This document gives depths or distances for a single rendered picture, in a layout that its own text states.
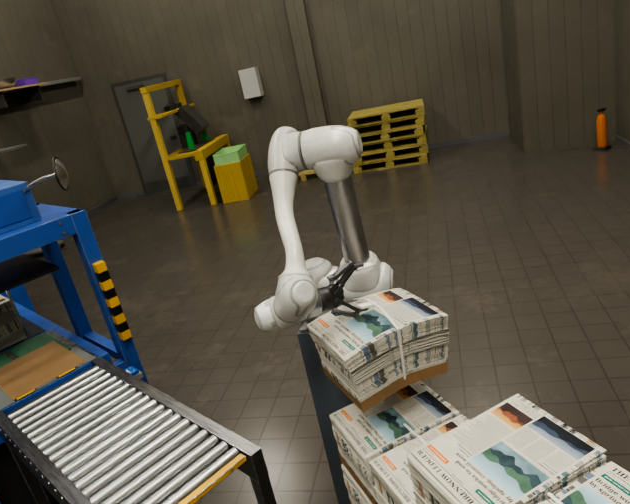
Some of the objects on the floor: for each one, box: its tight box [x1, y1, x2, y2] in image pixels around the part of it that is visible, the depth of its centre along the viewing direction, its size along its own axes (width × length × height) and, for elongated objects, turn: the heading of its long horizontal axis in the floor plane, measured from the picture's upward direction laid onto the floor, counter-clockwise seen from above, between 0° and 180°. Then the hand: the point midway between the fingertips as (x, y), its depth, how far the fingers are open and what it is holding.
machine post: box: [36, 203, 92, 340], centre depth 345 cm, size 9×9×155 cm
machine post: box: [65, 209, 149, 384], centre depth 303 cm, size 9×9×155 cm
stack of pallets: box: [347, 99, 429, 174], centre depth 911 cm, size 126×90×90 cm
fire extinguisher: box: [592, 108, 611, 151], centre depth 734 cm, size 24×24×55 cm
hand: (371, 283), depth 184 cm, fingers open, 14 cm apart
